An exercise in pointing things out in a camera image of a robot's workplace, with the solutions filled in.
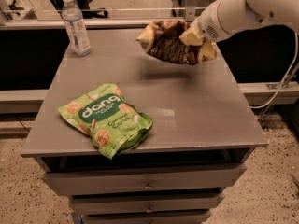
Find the top grey drawer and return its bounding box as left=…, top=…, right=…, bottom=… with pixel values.
left=43, top=163, right=246, bottom=196

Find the brown chip bag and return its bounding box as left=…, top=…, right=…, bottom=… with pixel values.
left=136, top=21, right=203, bottom=65

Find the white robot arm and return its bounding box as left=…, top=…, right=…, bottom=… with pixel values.
left=179, top=0, right=299, bottom=46

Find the green rice chip bag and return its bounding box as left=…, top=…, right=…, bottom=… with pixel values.
left=58, top=84, right=153, bottom=159

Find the bottom grey drawer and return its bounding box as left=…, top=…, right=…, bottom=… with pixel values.
left=85, top=210, right=210, bottom=224

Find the clear plastic water bottle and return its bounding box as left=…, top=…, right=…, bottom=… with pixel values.
left=62, top=0, right=91, bottom=56

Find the grey drawer cabinet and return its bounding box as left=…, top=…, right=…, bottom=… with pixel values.
left=22, top=29, right=267, bottom=224

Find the middle grey drawer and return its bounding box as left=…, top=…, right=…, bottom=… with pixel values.
left=70, top=192, right=224, bottom=215

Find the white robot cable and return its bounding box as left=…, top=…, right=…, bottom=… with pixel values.
left=250, top=31, right=299, bottom=110

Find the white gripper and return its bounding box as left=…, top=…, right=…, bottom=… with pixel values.
left=179, top=0, right=237, bottom=63

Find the grey drawer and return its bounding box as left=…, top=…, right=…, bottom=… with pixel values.
left=43, top=163, right=246, bottom=196
left=70, top=192, right=224, bottom=215
left=85, top=210, right=210, bottom=224

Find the metal railing post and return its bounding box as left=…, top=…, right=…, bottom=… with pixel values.
left=182, top=0, right=197, bottom=22

